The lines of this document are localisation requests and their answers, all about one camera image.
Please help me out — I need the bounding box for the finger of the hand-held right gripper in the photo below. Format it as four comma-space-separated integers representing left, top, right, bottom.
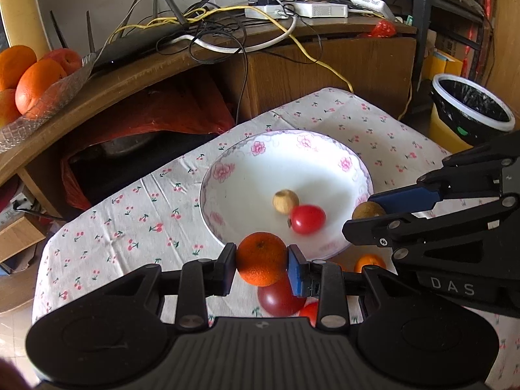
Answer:
368, 130, 520, 214
342, 197, 520, 253

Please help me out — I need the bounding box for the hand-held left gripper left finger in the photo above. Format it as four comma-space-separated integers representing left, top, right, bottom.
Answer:
101, 243, 237, 331

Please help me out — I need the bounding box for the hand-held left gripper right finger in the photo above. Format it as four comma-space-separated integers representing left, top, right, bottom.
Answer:
287, 245, 403, 331

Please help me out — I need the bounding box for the brown longan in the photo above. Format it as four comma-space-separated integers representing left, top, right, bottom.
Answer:
352, 201, 386, 221
273, 189, 300, 214

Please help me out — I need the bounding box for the small orange mandarin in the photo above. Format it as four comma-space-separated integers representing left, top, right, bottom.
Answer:
354, 254, 386, 274
236, 232, 288, 286

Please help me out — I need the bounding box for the white floral bowl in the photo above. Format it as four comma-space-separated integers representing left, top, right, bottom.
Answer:
199, 129, 374, 261

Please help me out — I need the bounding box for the red cherry tomato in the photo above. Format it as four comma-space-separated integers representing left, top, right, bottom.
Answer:
298, 301, 319, 328
289, 205, 327, 235

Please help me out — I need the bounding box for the cherry print tablecloth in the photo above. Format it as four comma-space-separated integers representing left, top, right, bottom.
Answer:
32, 86, 520, 390

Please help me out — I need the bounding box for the yellow trash bin black bag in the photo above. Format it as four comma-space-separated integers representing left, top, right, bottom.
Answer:
428, 74, 516, 148

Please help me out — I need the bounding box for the yellow carton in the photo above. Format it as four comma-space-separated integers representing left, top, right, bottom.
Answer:
422, 49, 464, 82

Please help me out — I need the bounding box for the wooden desk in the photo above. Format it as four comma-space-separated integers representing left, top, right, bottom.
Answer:
0, 18, 419, 313

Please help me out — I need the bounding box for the red packet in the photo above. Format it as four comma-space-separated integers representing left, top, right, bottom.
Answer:
367, 20, 397, 38

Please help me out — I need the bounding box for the red plastic bag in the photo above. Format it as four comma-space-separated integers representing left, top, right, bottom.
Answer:
60, 74, 237, 212

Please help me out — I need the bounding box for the white flat device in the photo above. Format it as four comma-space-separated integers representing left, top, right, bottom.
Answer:
350, 0, 398, 22

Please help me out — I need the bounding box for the white modem box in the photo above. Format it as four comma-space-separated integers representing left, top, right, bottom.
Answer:
292, 1, 349, 19

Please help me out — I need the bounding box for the cardboard box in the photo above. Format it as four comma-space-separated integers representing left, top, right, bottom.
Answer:
0, 214, 48, 266

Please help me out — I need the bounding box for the white power strip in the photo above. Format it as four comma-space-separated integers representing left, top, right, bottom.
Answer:
244, 5, 298, 19

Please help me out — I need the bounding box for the black router with antennas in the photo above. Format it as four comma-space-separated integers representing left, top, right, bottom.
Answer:
49, 0, 224, 79

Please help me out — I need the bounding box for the clear glass fruit dish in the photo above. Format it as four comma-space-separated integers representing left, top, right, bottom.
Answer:
0, 52, 97, 153

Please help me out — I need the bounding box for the yellow cable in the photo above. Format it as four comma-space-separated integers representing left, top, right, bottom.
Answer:
105, 5, 413, 121

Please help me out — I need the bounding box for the black metal shelf frame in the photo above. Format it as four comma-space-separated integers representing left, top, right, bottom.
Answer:
408, 0, 495, 92

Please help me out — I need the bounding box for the black cable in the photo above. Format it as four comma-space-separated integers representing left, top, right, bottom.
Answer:
179, 0, 326, 124

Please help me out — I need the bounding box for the white cable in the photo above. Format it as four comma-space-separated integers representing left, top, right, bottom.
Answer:
156, 0, 298, 54

